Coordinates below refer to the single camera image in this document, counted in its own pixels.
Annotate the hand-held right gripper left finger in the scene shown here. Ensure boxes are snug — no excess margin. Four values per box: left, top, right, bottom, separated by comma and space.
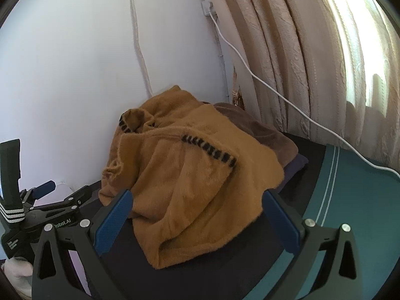
31, 189, 135, 300

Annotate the cream lace curtain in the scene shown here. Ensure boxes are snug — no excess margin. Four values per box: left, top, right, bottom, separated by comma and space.
200, 0, 400, 171

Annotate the dark bed blanket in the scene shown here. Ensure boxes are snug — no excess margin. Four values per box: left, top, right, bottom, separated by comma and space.
84, 131, 326, 300

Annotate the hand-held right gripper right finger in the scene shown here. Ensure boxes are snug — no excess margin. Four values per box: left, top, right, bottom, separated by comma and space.
250, 189, 358, 300

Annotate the person's left hand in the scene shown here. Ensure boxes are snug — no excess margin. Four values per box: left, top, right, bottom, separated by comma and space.
0, 256, 33, 288

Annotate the white wall charger plug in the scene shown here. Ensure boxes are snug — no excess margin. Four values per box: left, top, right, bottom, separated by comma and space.
201, 0, 218, 18

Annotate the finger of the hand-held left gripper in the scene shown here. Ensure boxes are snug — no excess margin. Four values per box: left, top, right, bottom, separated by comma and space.
22, 179, 57, 208
62, 185, 101, 215

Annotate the tan fuzzy sweater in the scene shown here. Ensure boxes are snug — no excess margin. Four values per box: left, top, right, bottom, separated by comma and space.
98, 84, 285, 270

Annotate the navy ribbed garment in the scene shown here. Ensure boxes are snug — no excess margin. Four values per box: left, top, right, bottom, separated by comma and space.
281, 153, 310, 182

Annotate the brown plush garment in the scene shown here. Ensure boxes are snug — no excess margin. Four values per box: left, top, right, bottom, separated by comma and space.
200, 101, 297, 166

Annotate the white charging cable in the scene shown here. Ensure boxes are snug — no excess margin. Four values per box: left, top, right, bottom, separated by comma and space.
209, 12, 400, 176

